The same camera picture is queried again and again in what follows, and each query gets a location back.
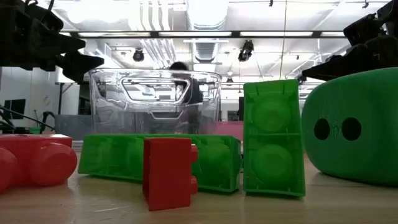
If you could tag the long green building brick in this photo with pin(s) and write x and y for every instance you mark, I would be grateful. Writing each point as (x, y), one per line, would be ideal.
(109, 155)

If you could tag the small black wall monitor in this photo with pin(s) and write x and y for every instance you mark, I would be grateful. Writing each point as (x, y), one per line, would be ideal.
(15, 109)

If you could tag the round black ceiling spotlight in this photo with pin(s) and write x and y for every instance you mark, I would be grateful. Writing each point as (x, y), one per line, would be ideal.
(138, 56)

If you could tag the hanging black ceiling camera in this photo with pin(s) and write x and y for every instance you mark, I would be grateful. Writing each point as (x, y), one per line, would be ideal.
(246, 49)

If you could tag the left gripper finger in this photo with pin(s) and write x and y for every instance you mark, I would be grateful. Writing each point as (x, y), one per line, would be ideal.
(79, 63)
(70, 43)

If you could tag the short green building brick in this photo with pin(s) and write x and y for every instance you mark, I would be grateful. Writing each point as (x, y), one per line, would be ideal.
(273, 140)

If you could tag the large red building brick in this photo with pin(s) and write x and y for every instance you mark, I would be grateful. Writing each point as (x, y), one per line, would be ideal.
(34, 158)

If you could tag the person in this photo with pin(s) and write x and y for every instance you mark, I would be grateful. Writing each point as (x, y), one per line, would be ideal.
(192, 93)

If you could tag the silver ventilation duct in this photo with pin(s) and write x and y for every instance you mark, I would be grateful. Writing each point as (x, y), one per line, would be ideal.
(206, 14)

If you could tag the small green cup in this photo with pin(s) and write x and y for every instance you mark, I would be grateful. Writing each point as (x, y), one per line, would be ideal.
(35, 130)

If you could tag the pink plastic bin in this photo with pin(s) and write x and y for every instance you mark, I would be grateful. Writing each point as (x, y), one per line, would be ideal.
(231, 130)

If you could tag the clear plastic bin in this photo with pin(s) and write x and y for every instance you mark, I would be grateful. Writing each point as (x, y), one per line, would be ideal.
(124, 118)

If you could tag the green foam die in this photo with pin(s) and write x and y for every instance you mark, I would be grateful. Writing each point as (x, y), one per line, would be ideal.
(367, 155)

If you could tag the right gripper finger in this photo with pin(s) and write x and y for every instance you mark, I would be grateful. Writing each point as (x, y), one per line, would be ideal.
(365, 31)
(342, 65)

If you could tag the small red building brick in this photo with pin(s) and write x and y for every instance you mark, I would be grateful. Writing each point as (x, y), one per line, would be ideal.
(166, 174)

